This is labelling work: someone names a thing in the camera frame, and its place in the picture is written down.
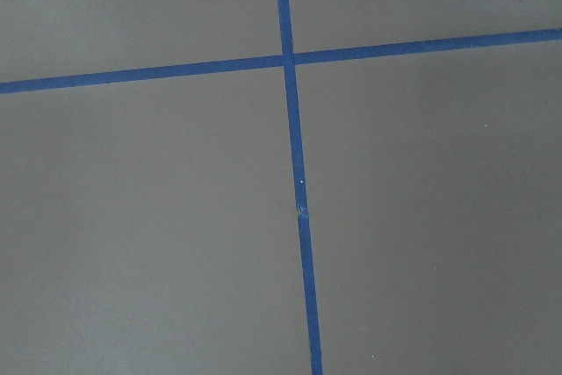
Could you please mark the blue tape lower horizontal line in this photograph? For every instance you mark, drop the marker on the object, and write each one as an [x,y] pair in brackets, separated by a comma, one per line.
[277,61]

